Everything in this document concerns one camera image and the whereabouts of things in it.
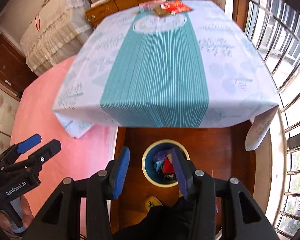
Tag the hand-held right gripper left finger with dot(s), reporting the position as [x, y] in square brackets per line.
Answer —
[120, 175]

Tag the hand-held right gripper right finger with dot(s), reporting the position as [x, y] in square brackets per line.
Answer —
[180, 172]

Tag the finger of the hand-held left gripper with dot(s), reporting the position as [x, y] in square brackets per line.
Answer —
[48, 151]
[28, 142]

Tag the purple plastic bag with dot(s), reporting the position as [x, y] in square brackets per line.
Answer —
[162, 155]

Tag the dark blue bin cream rim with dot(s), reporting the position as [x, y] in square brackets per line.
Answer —
[150, 177]

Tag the person's left hand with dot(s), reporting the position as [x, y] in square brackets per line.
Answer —
[27, 210]

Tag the pink bed cover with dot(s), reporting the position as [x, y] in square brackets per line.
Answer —
[52, 130]

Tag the patterned glass panel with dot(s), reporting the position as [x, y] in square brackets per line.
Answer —
[2, 115]

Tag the person's left yellow slipper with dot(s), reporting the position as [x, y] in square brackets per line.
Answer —
[153, 203]

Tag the purple paper scrap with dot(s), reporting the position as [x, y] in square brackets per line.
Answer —
[216, 206]

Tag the person's left leg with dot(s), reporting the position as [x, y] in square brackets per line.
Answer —
[152, 223]

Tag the dark wooden door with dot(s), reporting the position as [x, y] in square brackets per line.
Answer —
[7, 62]

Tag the tree print tablecloth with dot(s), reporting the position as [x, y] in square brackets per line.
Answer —
[155, 80]

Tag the lace covered piano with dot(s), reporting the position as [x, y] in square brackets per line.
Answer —
[55, 35]

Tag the red snack packet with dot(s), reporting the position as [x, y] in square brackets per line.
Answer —
[175, 6]

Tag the metal window grille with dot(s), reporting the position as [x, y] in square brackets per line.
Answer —
[285, 42]

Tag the pinkish plastic packet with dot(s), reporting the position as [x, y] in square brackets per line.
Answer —
[146, 7]

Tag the wooden desk with drawers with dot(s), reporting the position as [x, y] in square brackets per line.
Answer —
[130, 1]

